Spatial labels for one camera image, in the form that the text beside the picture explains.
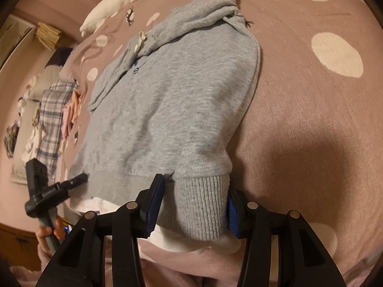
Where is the wooden bed frame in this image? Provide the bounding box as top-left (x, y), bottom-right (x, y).
top-left (0, 223), bottom-right (43, 272)

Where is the white goose plush toy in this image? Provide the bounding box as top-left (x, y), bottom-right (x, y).
top-left (79, 0), bottom-right (175, 38)

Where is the grey sweatshirt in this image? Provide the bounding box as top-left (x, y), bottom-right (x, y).
top-left (68, 0), bottom-right (263, 254)

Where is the person's left hand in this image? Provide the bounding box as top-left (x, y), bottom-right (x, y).
top-left (35, 218), bottom-right (67, 253)

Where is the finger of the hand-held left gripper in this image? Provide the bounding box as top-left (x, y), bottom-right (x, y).
top-left (56, 172), bottom-right (89, 190)

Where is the straw tassel ornament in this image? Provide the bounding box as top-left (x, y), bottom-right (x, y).
top-left (34, 22), bottom-right (61, 51)

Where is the stack of pink cloths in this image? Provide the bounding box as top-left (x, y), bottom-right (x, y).
top-left (61, 90), bottom-right (88, 140)

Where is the dark cloth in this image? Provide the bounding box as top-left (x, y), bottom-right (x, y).
top-left (46, 47), bottom-right (76, 67)

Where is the pink polka dot blanket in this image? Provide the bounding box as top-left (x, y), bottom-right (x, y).
top-left (39, 0), bottom-right (383, 287)

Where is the plaid cloth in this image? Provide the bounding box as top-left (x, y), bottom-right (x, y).
top-left (28, 81), bottom-right (79, 180)

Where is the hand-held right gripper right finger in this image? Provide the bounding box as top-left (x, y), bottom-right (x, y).
top-left (226, 182), bottom-right (342, 287)

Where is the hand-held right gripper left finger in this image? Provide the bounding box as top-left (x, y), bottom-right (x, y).
top-left (34, 173), bottom-right (166, 287)

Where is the grey pillow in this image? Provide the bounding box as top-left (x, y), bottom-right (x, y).
top-left (26, 66), bottom-right (64, 101)

